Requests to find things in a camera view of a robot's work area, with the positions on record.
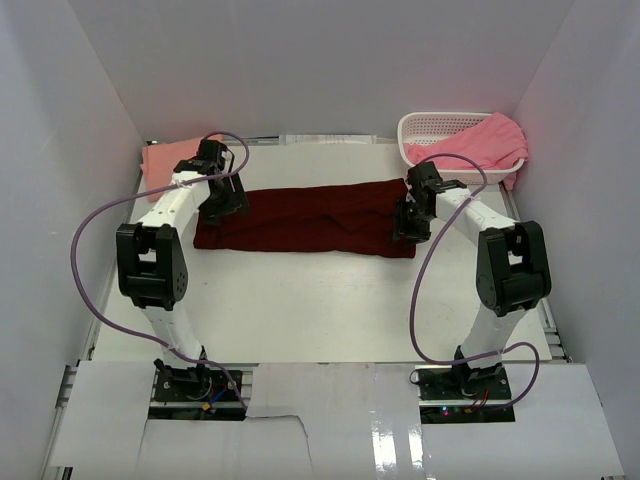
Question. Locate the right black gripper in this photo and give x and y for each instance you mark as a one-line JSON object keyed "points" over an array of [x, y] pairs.
{"points": [[401, 226]]}

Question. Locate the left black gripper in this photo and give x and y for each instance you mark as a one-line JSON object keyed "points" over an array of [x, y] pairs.
{"points": [[235, 201]]}

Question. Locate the dark red t shirt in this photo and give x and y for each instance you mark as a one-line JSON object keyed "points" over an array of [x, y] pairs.
{"points": [[357, 218]]}

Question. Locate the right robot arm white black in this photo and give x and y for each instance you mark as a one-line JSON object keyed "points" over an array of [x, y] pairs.
{"points": [[512, 272]]}

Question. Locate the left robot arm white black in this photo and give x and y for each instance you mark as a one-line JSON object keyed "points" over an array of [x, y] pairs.
{"points": [[152, 270]]}

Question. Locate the folded salmon pink t shirt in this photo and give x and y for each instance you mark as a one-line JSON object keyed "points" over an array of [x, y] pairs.
{"points": [[159, 160]]}

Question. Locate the white paper sheets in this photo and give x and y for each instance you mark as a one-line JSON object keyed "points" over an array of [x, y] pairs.
{"points": [[324, 139]]}

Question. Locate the white plastic basket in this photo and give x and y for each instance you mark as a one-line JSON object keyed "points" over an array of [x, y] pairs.
{"points": [[430, 135]]}

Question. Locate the pink t shirt in basket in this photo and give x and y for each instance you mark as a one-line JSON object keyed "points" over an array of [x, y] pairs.
{"points": [[475, 145]]}

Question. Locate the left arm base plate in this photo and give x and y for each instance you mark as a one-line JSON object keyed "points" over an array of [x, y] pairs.
{"points": [[210, 392]]}

